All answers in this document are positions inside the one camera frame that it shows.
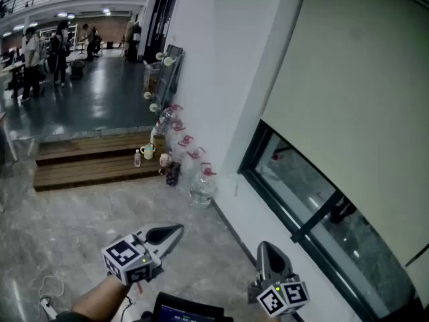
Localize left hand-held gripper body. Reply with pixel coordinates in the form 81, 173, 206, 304
101, 225, 164, 286

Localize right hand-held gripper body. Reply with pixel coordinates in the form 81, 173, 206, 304
248, 274, 311, 317

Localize white roller blind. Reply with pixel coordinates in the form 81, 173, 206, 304
259, 0, 429, 310

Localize dark patterned bag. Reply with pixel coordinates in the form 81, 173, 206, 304
165, 162, 182, 187

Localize black screen device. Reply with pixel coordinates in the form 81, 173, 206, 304
152, 292, 225, 322

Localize pale yellow sippy cup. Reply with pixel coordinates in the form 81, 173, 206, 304
139, 142, 157, 160

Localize person's dark grey shirt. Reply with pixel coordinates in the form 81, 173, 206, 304
55, 310, 88, 322

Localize brown cardboard box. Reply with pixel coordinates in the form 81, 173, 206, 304
152, 134, 167, 154

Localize white power strip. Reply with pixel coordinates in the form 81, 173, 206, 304
39, 297, 57, 321

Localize wooden platform steps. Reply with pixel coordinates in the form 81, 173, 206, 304
32, 131, 168, 193

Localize clear plastic storage box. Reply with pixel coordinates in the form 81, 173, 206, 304
143, 61, 162, 95

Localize black platform trolley white wheels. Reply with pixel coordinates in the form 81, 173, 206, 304
143, 44, 186, 114

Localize black floor bag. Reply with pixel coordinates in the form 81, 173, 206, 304
69, 60, 85, 80

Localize garment on stand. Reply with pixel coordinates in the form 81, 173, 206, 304
124, 20, 142, 62

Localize white work table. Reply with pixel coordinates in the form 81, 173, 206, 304
0, 60, 27, 99

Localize white shelf rack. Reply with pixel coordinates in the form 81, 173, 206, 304
39, 23, 78, 55

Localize group of ceiling lights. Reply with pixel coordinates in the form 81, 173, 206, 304
0, 7, 113, 38

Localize clear water jug red handle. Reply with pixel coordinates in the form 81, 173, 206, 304
176, 134, 195, 162
183, 146, 207, 179
154, 104, 184, 136
188, 162, 219, 210
169, 119, 187, 142

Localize black window frame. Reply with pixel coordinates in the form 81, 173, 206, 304
237, 119, 429, 322

